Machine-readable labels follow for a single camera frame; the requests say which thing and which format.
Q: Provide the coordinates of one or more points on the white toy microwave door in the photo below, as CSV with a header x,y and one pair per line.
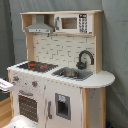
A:
x,y
73,23

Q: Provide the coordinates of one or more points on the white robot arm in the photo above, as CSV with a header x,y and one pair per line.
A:
x,y
18,121

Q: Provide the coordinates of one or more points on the white wooden toy kitchen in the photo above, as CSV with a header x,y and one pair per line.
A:
x,y
87,97

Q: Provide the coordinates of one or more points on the grey toy sink basin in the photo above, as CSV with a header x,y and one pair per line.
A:
x,y
73,74

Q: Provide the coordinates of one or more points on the black toy faucet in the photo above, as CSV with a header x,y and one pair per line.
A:
x,y
82,64

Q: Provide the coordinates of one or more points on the black toy stovetop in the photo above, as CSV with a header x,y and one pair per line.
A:
x,y
38,66

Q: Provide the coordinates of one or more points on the right red stove knob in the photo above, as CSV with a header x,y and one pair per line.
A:
x,y
34,83

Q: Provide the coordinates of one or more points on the red stove knob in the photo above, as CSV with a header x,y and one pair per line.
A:
x,y
34,83
15,78

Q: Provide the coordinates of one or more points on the grey toy ice dispenser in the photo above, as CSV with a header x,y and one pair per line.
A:
x,y
63,108

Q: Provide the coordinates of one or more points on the grey toy range hood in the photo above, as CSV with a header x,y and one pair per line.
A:
x,y
41,25

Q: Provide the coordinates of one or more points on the left red stove knob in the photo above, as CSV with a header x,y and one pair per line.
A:
x,y
15,78

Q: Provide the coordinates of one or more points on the toy oven door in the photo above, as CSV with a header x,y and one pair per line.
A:
x,y
28,105

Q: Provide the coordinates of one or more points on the grey cabinet door handle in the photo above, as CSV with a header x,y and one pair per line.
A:
x,y
49,110

